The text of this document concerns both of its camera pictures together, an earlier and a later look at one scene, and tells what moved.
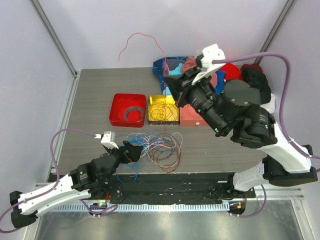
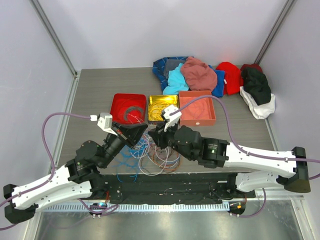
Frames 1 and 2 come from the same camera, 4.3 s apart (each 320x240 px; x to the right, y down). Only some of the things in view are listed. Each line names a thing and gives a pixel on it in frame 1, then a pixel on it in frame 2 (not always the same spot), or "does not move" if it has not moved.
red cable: (158, 47) to (133, 112)
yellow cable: (163, 111) does not move
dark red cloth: (250, 65) does not move
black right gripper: (175, 84) to (159, 135)
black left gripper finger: (134, 151) to (133, 132)
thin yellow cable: (163, 111) does not move
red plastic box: (128, 110) does not move
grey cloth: (173, 63) does not move
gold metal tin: (163, 110) does not move
